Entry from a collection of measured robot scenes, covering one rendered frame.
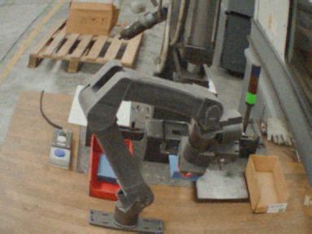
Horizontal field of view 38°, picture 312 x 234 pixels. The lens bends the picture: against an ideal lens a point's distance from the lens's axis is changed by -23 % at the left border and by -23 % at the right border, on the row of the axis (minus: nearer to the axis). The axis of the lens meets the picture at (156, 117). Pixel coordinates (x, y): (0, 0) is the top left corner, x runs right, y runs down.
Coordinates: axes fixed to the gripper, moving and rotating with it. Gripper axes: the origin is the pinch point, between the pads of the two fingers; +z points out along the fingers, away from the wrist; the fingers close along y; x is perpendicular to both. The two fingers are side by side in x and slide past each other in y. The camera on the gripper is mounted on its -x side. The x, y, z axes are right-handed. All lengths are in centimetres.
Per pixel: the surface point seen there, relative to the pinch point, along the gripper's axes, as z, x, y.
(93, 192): 8.5, 22.6, -5.5
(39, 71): 209, 87, 218
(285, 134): 26, -47, 40
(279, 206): 5.9, -34.0, -6.4
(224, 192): 10.6, -14.8, 1.9
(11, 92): 191, 106, 175
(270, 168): 15.9, -34.4, 16.0
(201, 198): 9.5, -7.2, -1.7
